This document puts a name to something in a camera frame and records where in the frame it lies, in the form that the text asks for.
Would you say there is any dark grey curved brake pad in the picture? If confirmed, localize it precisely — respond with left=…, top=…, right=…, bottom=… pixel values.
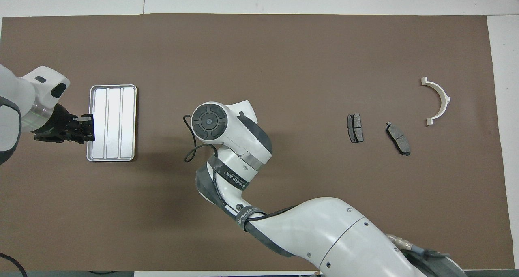
left=385, top=122, right=411, bottom=156

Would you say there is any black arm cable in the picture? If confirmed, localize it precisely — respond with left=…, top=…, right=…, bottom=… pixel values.
left=0, top=252, right=28, bottom=277
left=183, top=114, right=300, bottom=225

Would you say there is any brown table mat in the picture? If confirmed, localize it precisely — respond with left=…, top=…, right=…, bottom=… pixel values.
left=0, top=13, right=515, bottom=271

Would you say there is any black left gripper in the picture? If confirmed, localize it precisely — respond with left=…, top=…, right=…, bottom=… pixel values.
left=33, top=103, right=96, bottom=144

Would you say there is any silver metal tray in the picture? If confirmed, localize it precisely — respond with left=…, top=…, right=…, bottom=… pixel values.
left=86, top=84, right=137, bottom=162

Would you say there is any dark grey rectangular brake pad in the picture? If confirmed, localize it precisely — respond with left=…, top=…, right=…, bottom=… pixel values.
left=347, top=114, right=364, bottom=144

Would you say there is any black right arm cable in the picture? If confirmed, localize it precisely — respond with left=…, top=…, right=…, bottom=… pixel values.
left=183, top=114, right=300, bottom=225

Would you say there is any white curved plastic bracket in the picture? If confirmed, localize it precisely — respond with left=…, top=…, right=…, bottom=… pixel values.
left=421, top=77, right=451, bottom=126

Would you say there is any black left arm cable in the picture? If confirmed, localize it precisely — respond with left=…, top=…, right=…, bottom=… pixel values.
left=0, top=252, right=28, bottom=277

